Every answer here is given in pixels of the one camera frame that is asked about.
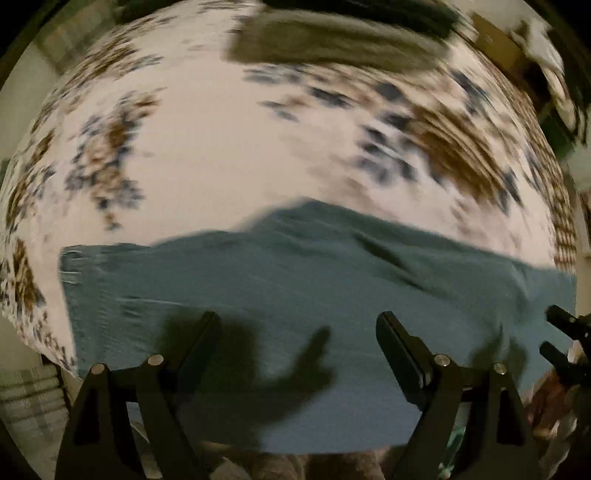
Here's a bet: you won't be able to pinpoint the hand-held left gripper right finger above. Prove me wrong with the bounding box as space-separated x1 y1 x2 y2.
376 311 542 480

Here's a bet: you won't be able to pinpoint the cardboard box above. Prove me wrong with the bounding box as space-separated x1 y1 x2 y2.
471 14 527 70

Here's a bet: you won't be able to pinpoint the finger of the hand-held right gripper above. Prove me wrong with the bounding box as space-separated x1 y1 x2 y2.
539 342 591 386
546 305 591 342

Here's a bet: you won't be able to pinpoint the plaid cloth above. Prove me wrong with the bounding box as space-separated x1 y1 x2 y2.
0 364 70 462

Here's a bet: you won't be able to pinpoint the floral printed bed sheet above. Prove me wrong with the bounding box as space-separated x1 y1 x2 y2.
0 0 583 370

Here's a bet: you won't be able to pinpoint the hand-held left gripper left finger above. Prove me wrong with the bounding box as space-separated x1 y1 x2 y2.
54 311 221 480

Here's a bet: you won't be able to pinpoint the olive green folded cloth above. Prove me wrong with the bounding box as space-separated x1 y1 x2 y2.
226 16 451 72

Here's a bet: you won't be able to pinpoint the teal pants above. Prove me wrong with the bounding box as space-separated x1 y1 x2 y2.
60 198 578 455

